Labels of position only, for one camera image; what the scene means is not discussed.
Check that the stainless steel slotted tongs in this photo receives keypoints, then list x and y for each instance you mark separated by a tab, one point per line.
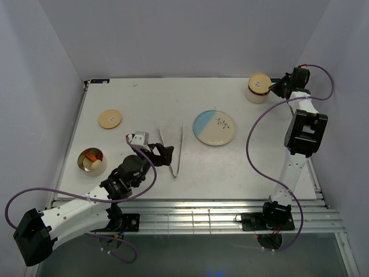
172	135

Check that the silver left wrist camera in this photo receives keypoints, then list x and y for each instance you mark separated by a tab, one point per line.
140	140

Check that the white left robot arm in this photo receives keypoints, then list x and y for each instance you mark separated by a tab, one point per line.
39	233

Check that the blue and white plate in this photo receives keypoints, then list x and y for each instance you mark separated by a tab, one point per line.
214	128

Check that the steel lunch bowl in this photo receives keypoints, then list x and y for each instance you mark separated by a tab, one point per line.
92	162
256	98

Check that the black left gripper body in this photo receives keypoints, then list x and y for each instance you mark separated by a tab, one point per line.
146	166

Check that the left blue corner label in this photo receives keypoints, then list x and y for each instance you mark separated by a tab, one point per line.
100	81

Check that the orange fried cutlet piece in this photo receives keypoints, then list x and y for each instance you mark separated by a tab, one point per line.
91	157

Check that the red fried chicken drumstick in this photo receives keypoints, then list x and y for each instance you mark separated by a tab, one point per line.
99	156

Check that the white steamed bun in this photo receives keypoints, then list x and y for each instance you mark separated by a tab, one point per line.
95	165

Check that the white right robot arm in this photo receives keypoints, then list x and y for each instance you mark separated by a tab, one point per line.
303	138

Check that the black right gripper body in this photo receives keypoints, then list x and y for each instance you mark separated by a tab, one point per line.
288	82

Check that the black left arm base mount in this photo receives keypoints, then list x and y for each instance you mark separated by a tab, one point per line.
126	223

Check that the wooden round lid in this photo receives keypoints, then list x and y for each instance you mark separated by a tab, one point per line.
110	119
259	84

